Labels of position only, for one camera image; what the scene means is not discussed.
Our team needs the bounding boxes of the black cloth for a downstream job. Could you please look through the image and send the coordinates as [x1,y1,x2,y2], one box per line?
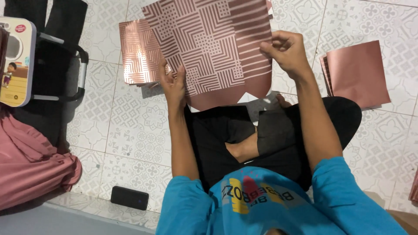
[3,0,89,46]

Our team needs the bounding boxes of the person's blue printed shirt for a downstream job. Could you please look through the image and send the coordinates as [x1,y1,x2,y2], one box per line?
[156,156,409,235]

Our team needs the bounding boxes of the small folding cartoon print table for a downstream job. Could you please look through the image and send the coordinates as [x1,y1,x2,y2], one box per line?
[0,16,89,108]

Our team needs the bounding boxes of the person's black trousers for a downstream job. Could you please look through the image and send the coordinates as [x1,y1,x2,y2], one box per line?
[184,96,362,194]

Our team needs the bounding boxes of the black phone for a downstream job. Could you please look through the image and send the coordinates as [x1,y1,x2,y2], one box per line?
[110,185,150,211]

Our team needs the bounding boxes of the stack of patterned foil sheets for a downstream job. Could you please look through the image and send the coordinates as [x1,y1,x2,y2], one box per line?
[118,18,172,88]

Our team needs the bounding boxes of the pile of rose gold sheets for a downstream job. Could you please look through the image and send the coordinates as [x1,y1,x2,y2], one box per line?
[408,168,418,203]

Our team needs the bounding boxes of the person's bare foot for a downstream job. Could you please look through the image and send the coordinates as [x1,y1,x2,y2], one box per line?
[276,94,293,109]
[225,130,260,164]

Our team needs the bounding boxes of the pink pleated cloth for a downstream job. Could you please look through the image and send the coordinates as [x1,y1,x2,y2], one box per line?
[0,106,83,211]

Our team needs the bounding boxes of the person's left hand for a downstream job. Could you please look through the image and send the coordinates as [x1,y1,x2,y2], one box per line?
[159,59,187,110]

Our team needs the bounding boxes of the brown cardboard box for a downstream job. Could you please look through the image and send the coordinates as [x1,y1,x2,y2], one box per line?
[387,209,418,235]

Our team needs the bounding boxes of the stack of folded rose gold sheets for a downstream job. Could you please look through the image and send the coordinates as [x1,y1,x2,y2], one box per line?
[319,40,392,109]

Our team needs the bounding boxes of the person's right hand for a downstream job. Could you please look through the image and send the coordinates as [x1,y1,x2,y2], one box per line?
[260,30,311,81]

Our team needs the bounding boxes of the rose gold patterned paper sheet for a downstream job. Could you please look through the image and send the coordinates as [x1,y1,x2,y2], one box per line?
[141,0,273,112]

